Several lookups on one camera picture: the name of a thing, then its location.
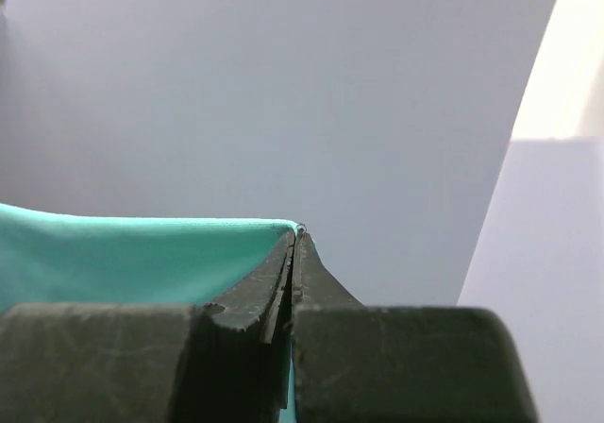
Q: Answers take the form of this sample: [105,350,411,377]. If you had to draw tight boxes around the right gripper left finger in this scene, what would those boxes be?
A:
[204,230,295,345]

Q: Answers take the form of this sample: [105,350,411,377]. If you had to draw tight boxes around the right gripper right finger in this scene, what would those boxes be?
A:
[292,231,363,309]

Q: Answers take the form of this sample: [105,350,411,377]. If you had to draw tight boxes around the teal t shirt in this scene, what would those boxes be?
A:
[1,205,296,422]

